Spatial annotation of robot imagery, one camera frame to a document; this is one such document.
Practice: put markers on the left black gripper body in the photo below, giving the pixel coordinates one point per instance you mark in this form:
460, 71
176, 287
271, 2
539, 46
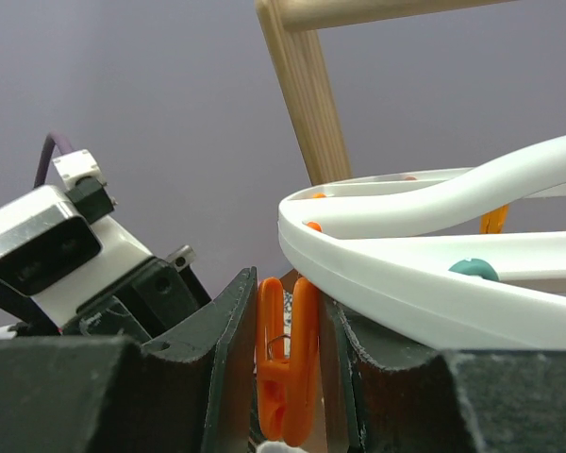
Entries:
142, 305

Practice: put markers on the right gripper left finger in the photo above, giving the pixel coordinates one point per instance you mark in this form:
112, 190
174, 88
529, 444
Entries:
189, 390

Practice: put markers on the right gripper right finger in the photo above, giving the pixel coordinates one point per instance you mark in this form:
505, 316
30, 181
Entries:
386, 393

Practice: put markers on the wooden hanger rack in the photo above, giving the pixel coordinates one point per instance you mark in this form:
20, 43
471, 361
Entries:
290, 30

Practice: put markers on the white round clip hanger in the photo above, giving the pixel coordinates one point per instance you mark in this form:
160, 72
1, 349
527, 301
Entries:
381, 246

